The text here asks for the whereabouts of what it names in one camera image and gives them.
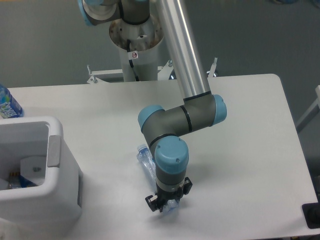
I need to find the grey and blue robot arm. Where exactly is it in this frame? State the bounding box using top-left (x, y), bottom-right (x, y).
top-left (78, 0), bottom-right (227, 211)

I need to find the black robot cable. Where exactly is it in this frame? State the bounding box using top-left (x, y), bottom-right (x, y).
top-left (126, 38), bottom-right (141, 82)

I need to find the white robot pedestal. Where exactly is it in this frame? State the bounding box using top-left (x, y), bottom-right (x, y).
top-left (86, 14), bottom-right (218, 85)

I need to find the white plastic trash can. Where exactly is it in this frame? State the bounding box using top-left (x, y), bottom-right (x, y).
top-left (0, 116), bottom-right (83, 225)

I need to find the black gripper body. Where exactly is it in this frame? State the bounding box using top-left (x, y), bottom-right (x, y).
top-left (156, 187), bottom-right (184, 205)

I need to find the blue labelled bottle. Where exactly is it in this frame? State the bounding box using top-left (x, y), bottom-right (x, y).
top-left (0, 84), bottom-right (24, 119)

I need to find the black clamp at table edge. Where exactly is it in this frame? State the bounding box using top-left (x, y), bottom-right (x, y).
top-left (302, 202), bottom-right (320, 229)

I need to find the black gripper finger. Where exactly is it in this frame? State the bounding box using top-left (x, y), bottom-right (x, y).
top-left (145, 194), bottom-right (166, 213)
top-left (176, 177), bottom-right (193, 202)

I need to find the blue snack packet in bin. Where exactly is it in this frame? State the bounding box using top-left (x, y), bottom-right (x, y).
top-left (8, 172), bottom-right (38, 189)

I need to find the white metal frame right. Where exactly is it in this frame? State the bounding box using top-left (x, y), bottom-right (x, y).
top-left (295, 85), bottom-right (320, 134)

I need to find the clear plastic water bottle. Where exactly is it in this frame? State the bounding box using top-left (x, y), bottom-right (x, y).
top-left (136, 144), bottom-right (179, 215)

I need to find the white plastic wrapper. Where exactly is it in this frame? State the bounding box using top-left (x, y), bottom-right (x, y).
top-left (20, 156), bottom-right (47, 186)

